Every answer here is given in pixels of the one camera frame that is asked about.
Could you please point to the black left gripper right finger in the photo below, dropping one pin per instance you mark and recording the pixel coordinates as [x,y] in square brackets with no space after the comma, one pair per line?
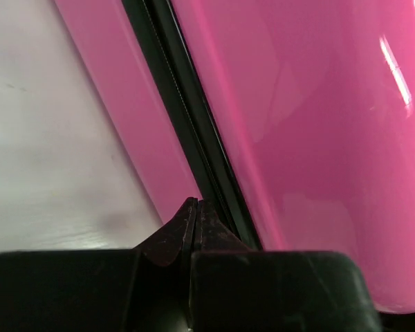
[235,289]

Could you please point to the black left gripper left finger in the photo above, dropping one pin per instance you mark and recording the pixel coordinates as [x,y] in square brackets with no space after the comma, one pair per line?
[97,289]

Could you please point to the pink hard-shell suitcase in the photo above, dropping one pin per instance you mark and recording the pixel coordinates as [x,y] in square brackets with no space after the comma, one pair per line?
[297,118]

